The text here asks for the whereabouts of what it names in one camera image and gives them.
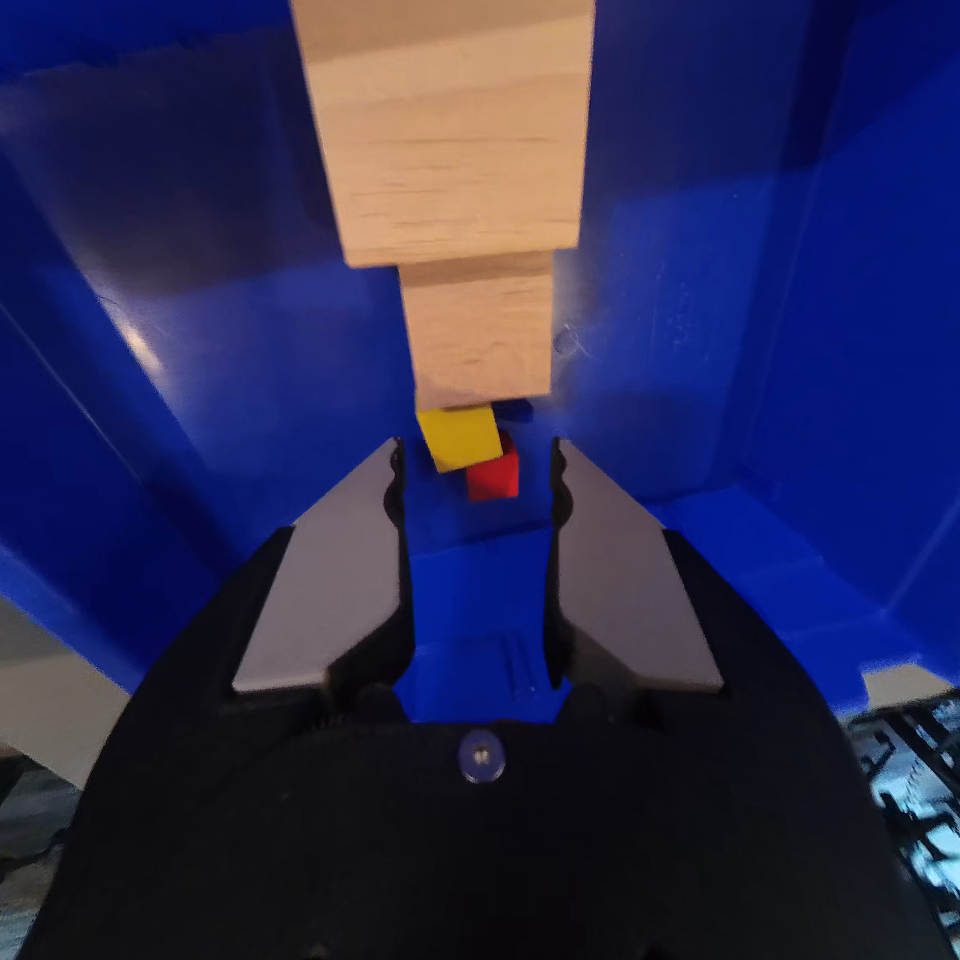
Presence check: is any yellow cube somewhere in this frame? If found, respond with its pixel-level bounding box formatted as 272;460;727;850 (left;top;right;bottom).
416;402;504;475

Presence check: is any blue plastic bin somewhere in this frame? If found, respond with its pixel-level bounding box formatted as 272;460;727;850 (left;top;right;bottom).
0;0;960;727

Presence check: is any large wooden cube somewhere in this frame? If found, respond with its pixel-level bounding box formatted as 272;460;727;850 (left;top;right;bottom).
288;0;597;270

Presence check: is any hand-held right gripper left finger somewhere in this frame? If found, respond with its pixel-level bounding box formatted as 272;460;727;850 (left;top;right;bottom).
231;438;417;695

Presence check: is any small red cube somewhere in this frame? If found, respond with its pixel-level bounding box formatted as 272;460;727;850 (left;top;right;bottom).
466;429;521;502

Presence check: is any medium wooden cube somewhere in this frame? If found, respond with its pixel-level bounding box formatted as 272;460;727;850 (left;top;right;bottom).
397;251;556;412

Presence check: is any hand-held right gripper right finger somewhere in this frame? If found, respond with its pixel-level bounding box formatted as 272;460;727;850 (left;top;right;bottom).
543;438;726;693

